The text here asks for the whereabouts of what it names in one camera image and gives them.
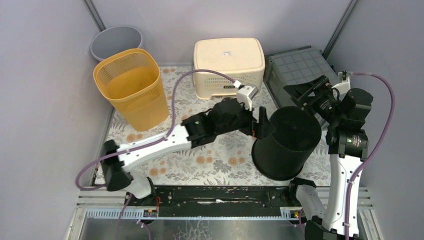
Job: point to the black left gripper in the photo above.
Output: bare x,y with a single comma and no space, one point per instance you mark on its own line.
260,121

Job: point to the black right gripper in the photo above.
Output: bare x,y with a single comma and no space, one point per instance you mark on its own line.
300,92

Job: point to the grey plastic storage bin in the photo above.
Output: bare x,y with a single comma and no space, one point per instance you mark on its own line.
292,67

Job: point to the black round plastic bin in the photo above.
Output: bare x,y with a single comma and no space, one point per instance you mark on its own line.
281,155

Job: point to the cream perforated plastic basket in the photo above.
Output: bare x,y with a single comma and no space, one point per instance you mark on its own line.
240,58

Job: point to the yellow bin with black liner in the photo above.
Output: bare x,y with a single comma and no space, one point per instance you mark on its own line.
131,81

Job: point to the grey round plastic bin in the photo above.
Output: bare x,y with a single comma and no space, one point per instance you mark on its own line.
114,40

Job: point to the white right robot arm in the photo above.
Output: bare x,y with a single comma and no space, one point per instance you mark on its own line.
336,220

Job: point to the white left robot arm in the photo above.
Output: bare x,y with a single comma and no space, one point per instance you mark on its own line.
199,129

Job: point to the floral patterned table mat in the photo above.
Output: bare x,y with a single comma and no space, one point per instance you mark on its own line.
226,161

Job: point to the small circuit board right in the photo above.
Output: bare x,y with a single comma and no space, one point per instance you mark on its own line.
295,214

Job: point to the small circuit board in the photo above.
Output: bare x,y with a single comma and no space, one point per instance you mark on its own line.
295,214
150,213

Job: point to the small circuit board left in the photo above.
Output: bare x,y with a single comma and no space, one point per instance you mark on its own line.
150,213

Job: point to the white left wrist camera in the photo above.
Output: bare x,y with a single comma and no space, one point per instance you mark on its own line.
245,94

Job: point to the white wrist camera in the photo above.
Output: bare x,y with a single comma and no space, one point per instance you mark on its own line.
245,94
343,85

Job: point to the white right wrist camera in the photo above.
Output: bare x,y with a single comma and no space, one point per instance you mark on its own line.
343,85

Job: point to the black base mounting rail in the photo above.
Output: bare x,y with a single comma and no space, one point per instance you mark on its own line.
238,197

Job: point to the white slotted cable duct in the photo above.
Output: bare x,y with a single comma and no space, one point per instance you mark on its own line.
202,213

